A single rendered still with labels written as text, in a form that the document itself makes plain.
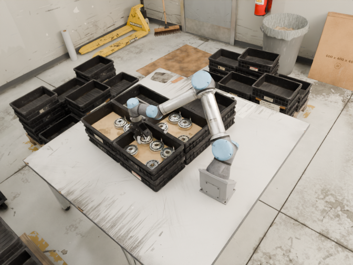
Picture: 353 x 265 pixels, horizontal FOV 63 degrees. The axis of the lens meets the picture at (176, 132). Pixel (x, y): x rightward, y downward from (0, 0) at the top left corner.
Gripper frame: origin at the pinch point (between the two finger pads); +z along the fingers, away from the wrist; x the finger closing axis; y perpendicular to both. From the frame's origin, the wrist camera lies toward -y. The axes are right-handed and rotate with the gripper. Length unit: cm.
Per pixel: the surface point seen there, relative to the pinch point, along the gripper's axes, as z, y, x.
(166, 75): 14, 71, -82
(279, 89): 36, -9, -164
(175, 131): 2.0, -6.9, -24.7
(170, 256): 15, -70, 36
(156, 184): 8.1, -30.9, 13.6
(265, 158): 15, -64, -59
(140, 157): 2.1, -9.1, 9.2
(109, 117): 2.1, 43.8, 0.7
